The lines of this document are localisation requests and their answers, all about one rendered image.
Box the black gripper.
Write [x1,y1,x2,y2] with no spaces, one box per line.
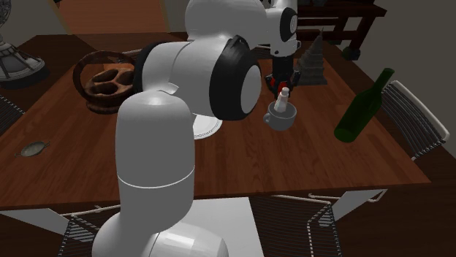
[265,53,303,99]

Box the small white bottle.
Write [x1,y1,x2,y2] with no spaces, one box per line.
[273,86,291,114]

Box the grey pyramid figure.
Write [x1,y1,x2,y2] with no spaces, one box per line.
[296,27,328,87]

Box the grey cup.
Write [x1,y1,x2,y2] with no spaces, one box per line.
[263,101,297,132]

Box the dark wooden shelf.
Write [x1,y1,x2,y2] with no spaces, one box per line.
[294,0,388,62]

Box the green glass bottle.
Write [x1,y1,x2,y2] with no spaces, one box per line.
[333,67,396,145]

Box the brown wooden table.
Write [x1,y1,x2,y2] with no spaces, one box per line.
[0,31,433,212]

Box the white plate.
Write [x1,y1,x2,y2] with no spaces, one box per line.
[192,113,224,141]

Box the white wire chair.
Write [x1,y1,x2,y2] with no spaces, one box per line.
[56,204,123,257]
[248,193,389,257]
[0,93,26,137]
[379,80,451,162]

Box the brown wooden basket with handle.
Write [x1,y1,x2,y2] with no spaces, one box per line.
[72,50,138,115]

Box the small grey dish with handles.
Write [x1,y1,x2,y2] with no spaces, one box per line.
[14,140,51,158]

